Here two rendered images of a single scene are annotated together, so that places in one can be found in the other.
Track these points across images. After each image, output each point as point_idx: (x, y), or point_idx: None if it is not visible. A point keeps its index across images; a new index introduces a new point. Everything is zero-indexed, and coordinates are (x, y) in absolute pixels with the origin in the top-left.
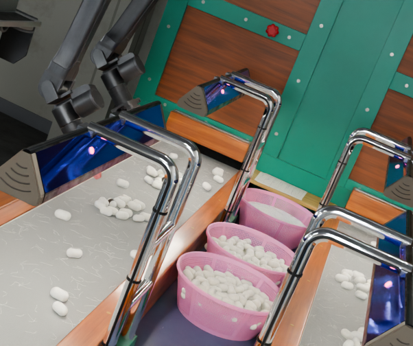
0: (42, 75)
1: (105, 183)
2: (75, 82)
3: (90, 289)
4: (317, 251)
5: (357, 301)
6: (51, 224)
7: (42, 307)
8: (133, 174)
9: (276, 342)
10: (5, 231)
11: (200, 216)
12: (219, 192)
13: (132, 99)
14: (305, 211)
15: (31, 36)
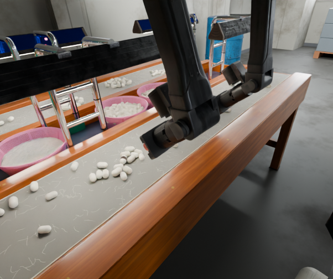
0: (272, 73)
1: (186, 146)
2: (245, 72)
3: (219, 88)
4: (70, 112)
5: (86, 99)
6: (232, 108)
7: (237, 83)
8: (149, 167)
9: (163, 77)
10: (252, 101)
11: (135, 120)
12: (79, 149)
13: (161, 123)
14: None
15: None
